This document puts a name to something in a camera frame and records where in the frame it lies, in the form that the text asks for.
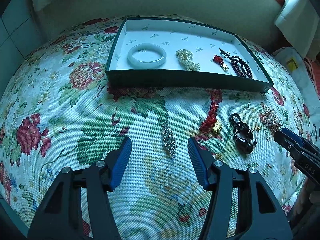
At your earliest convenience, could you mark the pearl cluster brooch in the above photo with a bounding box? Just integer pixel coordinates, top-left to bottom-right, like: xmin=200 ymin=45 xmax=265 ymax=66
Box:
xmin=260 ymin=106 xmax=282 ymax=134

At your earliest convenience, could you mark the black cord bead pendant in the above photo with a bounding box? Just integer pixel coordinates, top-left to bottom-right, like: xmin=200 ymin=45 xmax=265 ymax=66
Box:
xmin=229 ymin=113 xmax=257 ymax=155

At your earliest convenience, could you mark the red knot gold charm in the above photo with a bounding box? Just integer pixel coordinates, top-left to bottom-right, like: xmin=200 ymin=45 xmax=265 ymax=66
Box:
xmin=199 ymin=89 xmax=222 ymax=134

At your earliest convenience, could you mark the silver crystal brooch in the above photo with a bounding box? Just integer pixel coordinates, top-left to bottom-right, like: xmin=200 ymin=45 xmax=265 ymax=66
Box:
xmin=161 ymin=124 xmax=177 ymax=158

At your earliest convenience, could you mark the dark red bead necklace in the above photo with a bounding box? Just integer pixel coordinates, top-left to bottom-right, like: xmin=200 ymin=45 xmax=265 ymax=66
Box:
xmin=219 ymin=48 xmax=254 ymax=79

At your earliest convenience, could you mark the small red knot charm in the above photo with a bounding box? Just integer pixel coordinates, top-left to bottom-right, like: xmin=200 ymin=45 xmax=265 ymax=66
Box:
xmin=213 ymin=55 xmax=228 ymax=71

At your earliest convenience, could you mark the pearl bead bracelet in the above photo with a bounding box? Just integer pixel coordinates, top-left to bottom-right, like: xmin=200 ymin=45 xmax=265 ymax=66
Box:
xmin=175 ymin=49 xmax=201 ymax=72

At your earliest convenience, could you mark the white jade bangle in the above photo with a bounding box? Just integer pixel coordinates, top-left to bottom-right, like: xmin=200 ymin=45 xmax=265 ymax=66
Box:
xmin=127 ymin=43 xmax=167 ymax=69

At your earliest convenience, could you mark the green jewelry tray box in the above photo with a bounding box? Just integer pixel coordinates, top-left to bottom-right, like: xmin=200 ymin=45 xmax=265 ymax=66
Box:
xmin=105 ymin=17 xmax=273 ymax=93

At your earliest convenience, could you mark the pink blanket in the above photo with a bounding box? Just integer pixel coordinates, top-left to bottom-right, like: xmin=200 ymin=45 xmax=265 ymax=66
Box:
xmin=304 ymin=57 xmax=320 ymax=96

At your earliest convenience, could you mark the patterned pillow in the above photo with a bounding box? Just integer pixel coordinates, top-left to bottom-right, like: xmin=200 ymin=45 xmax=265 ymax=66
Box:
xmin=272 ymin=47 xmax=319 ymax=116

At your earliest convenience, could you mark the floral bedspread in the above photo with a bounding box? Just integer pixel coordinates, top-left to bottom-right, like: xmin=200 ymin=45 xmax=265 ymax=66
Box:
xmin=1 ymin=18 xmax=317 ymax=239

